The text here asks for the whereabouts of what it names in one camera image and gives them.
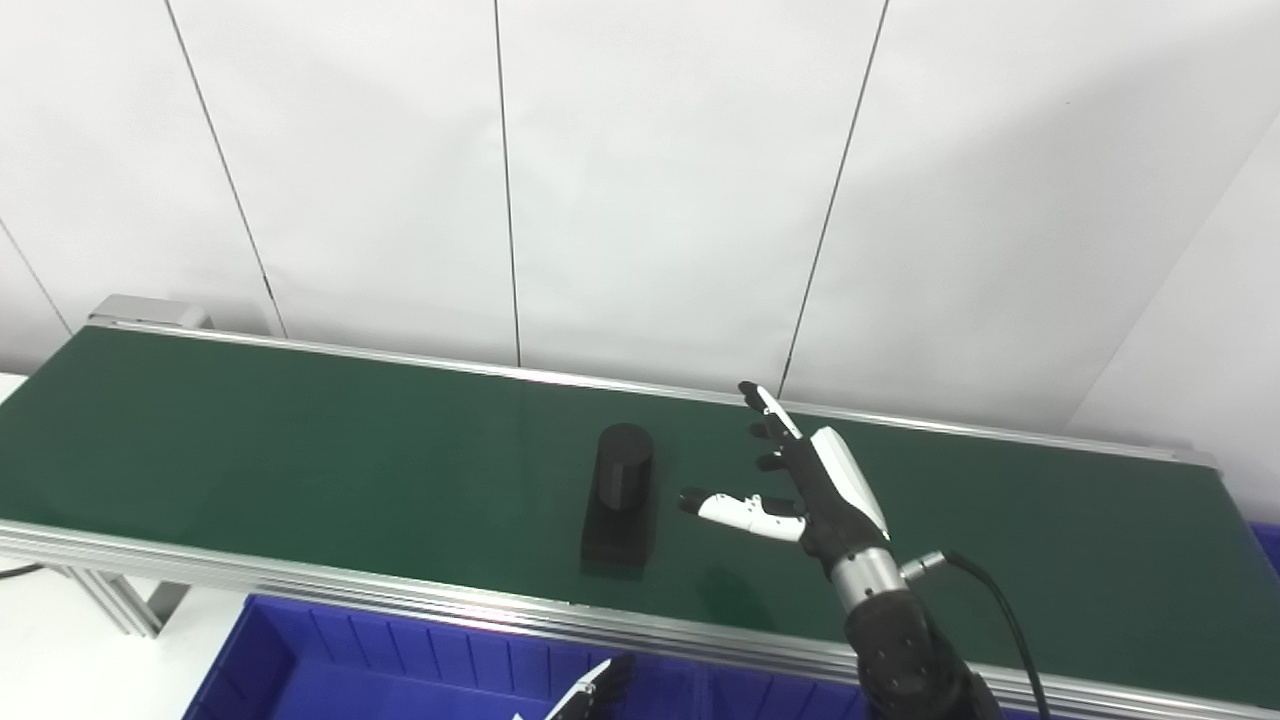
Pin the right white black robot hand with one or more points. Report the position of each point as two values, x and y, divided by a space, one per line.
830 500

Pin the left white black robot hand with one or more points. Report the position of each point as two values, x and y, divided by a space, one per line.
590 695

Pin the black cylinder block part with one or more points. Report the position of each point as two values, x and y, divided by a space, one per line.
620 490

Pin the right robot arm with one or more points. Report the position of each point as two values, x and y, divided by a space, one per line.
900 650

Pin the blue plastic bin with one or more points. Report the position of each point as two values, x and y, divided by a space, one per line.
1265 550
350 670
780 695

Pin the green conveyor belt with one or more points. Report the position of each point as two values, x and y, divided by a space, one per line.
350 460
350 590

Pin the aluminium conveyor leg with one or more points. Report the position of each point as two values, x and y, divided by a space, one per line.
120 600

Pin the grey conveyor motor box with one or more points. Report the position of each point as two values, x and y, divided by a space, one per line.
150 312

